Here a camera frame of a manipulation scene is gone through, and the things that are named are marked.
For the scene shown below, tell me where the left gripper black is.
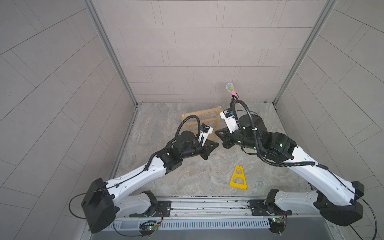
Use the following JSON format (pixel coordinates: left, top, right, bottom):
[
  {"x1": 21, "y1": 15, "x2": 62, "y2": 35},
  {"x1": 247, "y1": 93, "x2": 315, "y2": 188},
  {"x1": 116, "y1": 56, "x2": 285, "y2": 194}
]
[{"x1": 178, "y1": 140, "x2": 219, "y2": 161}]

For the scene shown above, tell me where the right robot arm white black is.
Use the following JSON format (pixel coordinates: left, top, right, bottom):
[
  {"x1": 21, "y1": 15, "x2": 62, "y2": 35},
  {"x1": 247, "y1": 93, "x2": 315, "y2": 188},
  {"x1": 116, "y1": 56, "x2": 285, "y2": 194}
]
[{"x1": 215, "y1": 98, "x2": 365, "y2": 227}]

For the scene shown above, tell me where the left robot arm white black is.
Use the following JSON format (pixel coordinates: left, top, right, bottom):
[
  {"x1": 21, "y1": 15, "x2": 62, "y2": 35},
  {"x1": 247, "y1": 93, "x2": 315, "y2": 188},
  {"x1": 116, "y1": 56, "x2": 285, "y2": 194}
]
[{"x1": 81, "y1": 115, "x2": 219, "y2": 234}]

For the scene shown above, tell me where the wooden jewelry display stand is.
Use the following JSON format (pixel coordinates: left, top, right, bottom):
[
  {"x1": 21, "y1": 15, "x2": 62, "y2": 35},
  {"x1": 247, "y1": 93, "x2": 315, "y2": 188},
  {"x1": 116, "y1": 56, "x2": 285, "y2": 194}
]
[{"x1": 182, "y1": 106, "x2": 222, "y2": 141}]

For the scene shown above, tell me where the yellow triangular plastic stand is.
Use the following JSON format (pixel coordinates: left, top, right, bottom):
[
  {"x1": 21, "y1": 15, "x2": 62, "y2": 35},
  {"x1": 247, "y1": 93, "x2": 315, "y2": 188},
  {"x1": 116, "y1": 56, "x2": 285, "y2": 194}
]
[{"x1": 229, "y1": 165, "x2": 248, "y2": 190}]

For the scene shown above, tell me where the pink toy microphone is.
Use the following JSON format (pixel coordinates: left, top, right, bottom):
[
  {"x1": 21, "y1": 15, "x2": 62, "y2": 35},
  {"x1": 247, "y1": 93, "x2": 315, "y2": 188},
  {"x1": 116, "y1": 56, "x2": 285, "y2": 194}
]
[{"x1": 226, "y1": 83, "x2": 240, "y2": 100}]

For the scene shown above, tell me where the right green circuit board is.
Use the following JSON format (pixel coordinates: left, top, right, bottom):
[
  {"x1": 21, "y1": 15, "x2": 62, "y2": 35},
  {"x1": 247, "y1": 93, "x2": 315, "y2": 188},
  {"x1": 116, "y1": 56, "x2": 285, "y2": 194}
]
[{"x1": 268, "y1": 218, "x2": 286, "y2": 235}]

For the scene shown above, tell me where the green circuit board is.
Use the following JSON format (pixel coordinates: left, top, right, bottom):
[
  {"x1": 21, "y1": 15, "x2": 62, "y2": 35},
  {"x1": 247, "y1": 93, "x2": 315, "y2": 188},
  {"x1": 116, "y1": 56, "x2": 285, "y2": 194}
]
[
  {"x1": 139, "y1": 221, "x2": 160, "y2": 236},
  {"x1": 268, "y1": 218, "x2": 286, "y2": 235}
]

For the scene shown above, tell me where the left green circuit board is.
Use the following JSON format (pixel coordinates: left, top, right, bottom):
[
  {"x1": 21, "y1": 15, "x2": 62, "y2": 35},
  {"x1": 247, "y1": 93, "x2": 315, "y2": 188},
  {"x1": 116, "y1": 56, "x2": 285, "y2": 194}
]
[{"x1": 139, "y1": 221, "x2": 160, "y2": 236}]

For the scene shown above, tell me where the white ventilation grille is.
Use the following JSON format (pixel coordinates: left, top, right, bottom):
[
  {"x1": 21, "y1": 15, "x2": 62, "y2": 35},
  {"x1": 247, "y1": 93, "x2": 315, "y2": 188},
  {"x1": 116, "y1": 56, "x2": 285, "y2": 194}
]
[{"x1": 108, "y1": 219, "x2": 271, "y2": 231}]

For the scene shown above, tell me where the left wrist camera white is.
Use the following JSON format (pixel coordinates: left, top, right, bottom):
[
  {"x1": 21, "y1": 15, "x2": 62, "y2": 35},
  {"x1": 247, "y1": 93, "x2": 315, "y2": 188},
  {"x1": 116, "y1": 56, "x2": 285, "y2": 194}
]
[{"x1": 198, "y1": 124, "x2": 214, "y2": 147}]

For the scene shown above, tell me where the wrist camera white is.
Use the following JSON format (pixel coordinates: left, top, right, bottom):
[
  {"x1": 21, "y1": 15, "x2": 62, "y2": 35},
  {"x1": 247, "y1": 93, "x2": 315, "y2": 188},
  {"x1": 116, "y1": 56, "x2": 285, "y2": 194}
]
[
  {"x1": 198, "y1": 124, "x2": 214, "y2": 147},
  {"x1": 220, "y1": 108, "x2": 240, "y2": 134}
]

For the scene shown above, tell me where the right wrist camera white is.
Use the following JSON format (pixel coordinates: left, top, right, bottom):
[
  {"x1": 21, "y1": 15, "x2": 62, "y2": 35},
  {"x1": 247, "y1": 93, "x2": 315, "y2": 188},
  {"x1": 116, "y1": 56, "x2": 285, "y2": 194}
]
[{"x1": 220, "y1": 108, "x2": 240, "y2": 134}]

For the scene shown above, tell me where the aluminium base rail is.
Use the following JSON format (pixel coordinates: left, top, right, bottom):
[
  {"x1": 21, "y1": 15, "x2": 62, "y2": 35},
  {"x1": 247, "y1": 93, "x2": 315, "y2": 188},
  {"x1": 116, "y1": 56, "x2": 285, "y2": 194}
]
[{"x1": 85, "y1": 195, "x2": 335, "y2": 222}]

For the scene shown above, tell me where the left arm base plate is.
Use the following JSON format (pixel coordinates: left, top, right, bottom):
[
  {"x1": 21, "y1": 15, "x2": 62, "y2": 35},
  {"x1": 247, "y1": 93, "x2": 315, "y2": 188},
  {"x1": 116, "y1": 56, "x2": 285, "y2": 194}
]
[{"x1": 129, "y1": 201, "x2": 172, "y2": 218}]

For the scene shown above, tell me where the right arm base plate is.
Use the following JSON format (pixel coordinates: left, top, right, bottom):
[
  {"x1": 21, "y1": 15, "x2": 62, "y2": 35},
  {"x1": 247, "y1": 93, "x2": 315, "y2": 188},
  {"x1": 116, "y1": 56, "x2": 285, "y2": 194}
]
[{"x1": 247, "y1": 200, "x2": 292, "y2": 216}]

